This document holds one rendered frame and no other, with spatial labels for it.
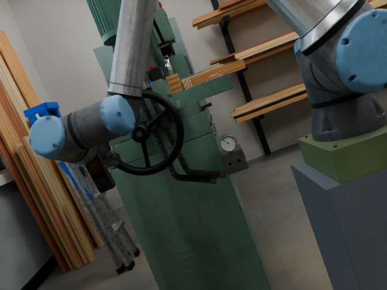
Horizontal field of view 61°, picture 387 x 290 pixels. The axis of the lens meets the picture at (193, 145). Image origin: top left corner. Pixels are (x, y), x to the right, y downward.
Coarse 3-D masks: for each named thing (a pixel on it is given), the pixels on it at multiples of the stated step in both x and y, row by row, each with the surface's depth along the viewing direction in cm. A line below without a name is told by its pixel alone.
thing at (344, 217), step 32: (320, 192) 81; (352, 192) 75; (384, 192) 75; (320, 224) 94; (352, 224) 76; (384, 224) 76; (352, 256) 77; (384, 256) 77; (352, 288) 85; (384, 288) 78
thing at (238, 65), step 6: (240, 60) 136; (222, 66) 137; (228, 66) 136; (234, 66) 136; (240, 66) 136; (210, 72) 137; (216, 72) 137; (222, 72) 137; (228, 72) 137; (192, 78) 138; (198, 78) 138; (204, 78) 138; (192, 84) 138
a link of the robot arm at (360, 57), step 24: (264, 0) 68; (288, 0) 64; (312, 0) 62; (336, 0) 62; (360, 0) 62; (288, 24) 69; (312, 24) 64; (336, 24) 61; (360, 24) 59; (384, 24) 59; (312, 48) 66; (336, 48) 62; (360, 48) 60; (384, 48) 60; (336, 72) 64; (360, 72) 61; (384, 72) 61
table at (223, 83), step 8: (208, 80) 123; (216, 80) 122; (224, 80) 122; (192, 88) 123; (200, 88) 123; (208, 88) 123; (216, 88) 123; (224, 88) 123; (232, 88) 123; (176, 96) 124; (184, 96) 124; (192, 96) 124; (200, 96) 124; (208, 96) 123; (176, 104) 115; (184, 104) 124; (152, 112) 116; (168, 112) 116; (144, 120) 117
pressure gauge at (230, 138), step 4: (224, 136) 119; (228, 136) 119; (232, 136) 119; (220, 140) 119; (224, 140) 119; (228, 140) 119; (232, 140) 119; (236, 140) 119; (220, 144) 119; (224, 144) 120; (228, 144) 120; (232, 144) 119; (236, 144) 119; (224, 148) 120; (228, 148) 120; (232, 148) 120; (232, 152) 122
